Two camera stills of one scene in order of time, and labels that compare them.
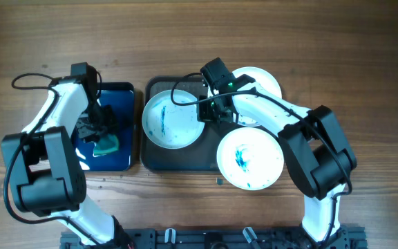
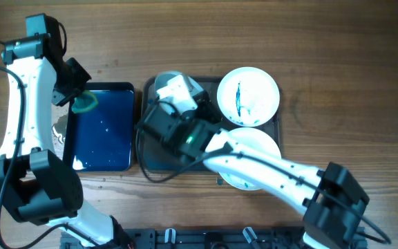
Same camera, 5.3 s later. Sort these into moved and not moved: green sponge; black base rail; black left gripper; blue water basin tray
Moved: black left gripper; green sponge
Not moved: blue water basin tray; black base rail
